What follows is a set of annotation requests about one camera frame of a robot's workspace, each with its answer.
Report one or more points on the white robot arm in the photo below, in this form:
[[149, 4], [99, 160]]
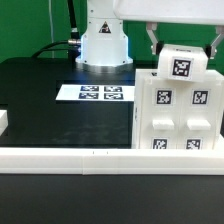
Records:
[[104, 45]]

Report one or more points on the white cabinet top block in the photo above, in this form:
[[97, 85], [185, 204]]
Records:
[[185, 63]]

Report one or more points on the white cabinet body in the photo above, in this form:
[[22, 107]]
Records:
[[141, 74]]

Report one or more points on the white cabinet door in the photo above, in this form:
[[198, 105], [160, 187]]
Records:
[[160, 113], [201, 113]]

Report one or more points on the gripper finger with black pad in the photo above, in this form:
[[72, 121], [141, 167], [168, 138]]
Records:
[[211, 49], [157, 45]]

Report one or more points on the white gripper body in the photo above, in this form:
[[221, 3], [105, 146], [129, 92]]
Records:
[[207, 12]]

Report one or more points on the white U-shaped obstacle frame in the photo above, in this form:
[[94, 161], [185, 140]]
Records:
[[18, 160]]

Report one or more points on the white marker base sheet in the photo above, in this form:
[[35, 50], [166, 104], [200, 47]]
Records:
[[116, 93]]

